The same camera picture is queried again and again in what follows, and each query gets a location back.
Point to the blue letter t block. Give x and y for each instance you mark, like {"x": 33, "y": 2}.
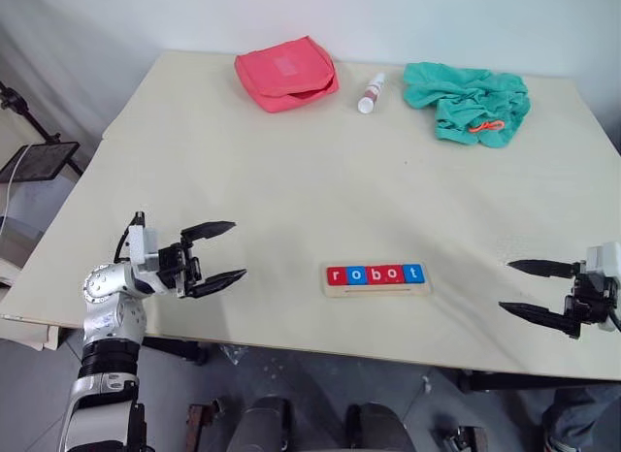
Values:
{"x": 415, "y": 274}

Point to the black tablet stand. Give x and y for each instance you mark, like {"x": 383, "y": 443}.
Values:
{"x": 19, "y": 105}

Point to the red letter o block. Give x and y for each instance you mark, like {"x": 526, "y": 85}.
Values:
{"x": 394, "y": 275}

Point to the pink fabric pouch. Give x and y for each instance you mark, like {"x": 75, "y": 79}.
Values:
{"x": 276, "y": 83}

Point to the green crumpled cloth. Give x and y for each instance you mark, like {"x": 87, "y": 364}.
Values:
{"x": 436, "y": 83}

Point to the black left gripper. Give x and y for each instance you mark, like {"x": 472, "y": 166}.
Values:
{"x": 177, "y": 267}

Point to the wooden letter tray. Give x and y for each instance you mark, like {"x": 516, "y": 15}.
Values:
{"x": 378, "y": 289}

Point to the blue jeans leg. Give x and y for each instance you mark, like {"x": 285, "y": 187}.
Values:
{"x": 582, "y": 413}

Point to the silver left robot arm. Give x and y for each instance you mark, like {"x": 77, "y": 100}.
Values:
{"x": 111, "y": 321}

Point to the red letter r block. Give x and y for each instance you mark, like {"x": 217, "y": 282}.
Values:
{"x": 337, "y": 275}

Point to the red letter b block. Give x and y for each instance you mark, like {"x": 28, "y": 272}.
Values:
{"x": 376, "y": 275}

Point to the white small bottle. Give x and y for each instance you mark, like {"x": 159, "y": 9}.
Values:
{"x": 366, "y": 103}

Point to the blue letter o block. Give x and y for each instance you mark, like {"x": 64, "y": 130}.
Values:
{"x": 356, "y": 276}

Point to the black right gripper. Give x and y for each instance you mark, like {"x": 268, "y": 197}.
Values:
{"x": 589, "y": 301}

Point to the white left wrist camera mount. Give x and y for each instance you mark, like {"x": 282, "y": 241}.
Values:
{"x": 143, "y": 248}

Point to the dark grey rounded shape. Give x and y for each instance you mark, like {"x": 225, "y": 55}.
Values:
{"x": 262, "y": 428}
{"x": 378, "y": 430}

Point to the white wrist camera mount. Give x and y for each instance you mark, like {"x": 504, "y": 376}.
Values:
{"x": 143, "y": 248}
{"x": 604, "y": 260}

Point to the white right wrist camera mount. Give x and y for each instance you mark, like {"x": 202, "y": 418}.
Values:
{"x": 604, "y": 260}

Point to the black table frame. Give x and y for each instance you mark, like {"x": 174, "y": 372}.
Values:
{"x": 184, "y": 350}

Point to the rusty metal caster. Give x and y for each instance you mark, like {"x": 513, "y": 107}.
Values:
{"x": 466, "y": 437}
{"x": 196, "y": 418}

